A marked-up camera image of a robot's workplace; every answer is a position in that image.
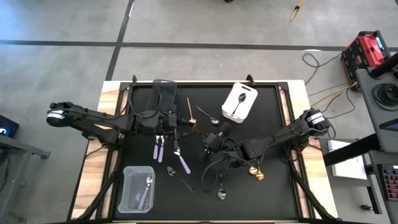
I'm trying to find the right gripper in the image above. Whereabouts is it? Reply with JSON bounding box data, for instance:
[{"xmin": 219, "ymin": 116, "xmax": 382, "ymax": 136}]
[{"xmin": 195, "ymin": 121, "xmax": 233, "ymax": 154}]

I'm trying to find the thin black cable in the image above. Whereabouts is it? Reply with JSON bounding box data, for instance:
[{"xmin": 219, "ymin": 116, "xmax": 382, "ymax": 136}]
[{"xmin": 302, "ymin": 52, "xmax": 357, "ymax": 121}]

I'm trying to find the white sheet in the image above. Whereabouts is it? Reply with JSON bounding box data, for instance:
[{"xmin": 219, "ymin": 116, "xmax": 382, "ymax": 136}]
[{"xmin": 328, "ymin": 139, "xmax": 368, "ymax": 180}]

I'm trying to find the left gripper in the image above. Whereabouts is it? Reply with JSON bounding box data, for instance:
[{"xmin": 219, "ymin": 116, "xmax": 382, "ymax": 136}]
[{"xmin": 133, "ymin": 105, "xmax": 193, "ymax": 154}]

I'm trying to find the red black tool box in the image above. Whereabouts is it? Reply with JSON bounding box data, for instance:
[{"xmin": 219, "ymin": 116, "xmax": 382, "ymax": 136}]
[{"xmin": 340, "ymin": 30, "xmax": 392, "ymax": 93}]

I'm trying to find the black cable conduit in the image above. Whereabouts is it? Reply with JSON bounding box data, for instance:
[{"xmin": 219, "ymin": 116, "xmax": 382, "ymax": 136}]
[
  {"xmin": 287, "ymin": 149, "xmax": 338, "ymax": 221},
  {"xmin": 74, "ymin": 146, "xmax": 122, "ymax": 221}
]

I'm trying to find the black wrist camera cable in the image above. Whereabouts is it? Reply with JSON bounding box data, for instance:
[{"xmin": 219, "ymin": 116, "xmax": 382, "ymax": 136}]
[{"xmin": 201, "ymin": 154, "xmax": 228, "ymax": 193}]

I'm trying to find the grey cart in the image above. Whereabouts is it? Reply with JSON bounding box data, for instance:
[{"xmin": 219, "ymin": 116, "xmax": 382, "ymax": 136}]
[{"xmin": 355, "ymin": 51, "xmax": 398, "ymax": 154}]

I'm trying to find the black diagonal bar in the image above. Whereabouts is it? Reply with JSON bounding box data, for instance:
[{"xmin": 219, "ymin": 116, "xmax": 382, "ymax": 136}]
[{"xmin": 322, "ymin": 133, "xmax": 384, "ymax": 167}]

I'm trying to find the grey metal desk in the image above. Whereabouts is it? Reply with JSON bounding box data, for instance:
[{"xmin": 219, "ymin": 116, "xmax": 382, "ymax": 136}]
[{"xmin": 0, "ymin": 134, "xmax": 52, "ymax": 224}]

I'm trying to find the clear plastic container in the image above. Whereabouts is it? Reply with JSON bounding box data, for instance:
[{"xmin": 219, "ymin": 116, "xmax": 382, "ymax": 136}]
[{"xmin": 117, "ymin": 166, "xmax": 156, "ymax": 214}]

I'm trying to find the black device blue light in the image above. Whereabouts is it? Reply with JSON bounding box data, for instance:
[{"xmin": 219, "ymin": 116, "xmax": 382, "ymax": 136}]
[{"xmin": 0, "ymin": 114, "xmax": 21, "ymax": 139}]

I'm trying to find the black tube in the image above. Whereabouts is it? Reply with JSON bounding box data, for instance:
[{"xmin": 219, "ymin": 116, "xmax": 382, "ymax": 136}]
[{"xmin": 368, "ymin": 52, "xmax": 398, "ymax": 79}]

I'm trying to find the black table mat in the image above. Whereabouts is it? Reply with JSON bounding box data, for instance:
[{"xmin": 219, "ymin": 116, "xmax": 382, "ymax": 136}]
[{"xmin": 119, "ymin": 84, "xmax": 299, "ymax": 220}]

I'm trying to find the black cable coil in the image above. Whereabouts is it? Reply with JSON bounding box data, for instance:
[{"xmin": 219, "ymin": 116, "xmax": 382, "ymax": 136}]
[{"xmin": 371, "ymin": 82, "xmax": 398, "ymax": 112}]

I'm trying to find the black table frame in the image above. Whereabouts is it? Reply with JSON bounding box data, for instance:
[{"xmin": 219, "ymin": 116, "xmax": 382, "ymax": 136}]
[{"xmin": 67, "ymin": 73, "xmax": 339, "ymax": 224}]

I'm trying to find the white plastic bin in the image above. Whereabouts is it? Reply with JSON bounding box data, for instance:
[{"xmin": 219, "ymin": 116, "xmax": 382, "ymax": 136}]
[{"xmin": 221, "ymin": 82, "xmax": 259, "ymax": 124}]

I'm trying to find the dark keyboard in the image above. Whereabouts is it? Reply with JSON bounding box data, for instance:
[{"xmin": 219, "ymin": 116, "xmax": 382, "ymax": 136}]
[{"xmin": 381, "ymin": 164, "xmax": 398, "ymax": 202}]

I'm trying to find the yellow cable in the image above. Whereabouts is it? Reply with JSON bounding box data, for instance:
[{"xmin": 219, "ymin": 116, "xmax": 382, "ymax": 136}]
[{"xmin": 310, "ymin": 83, "xmax": 358, "ymax": 108}]

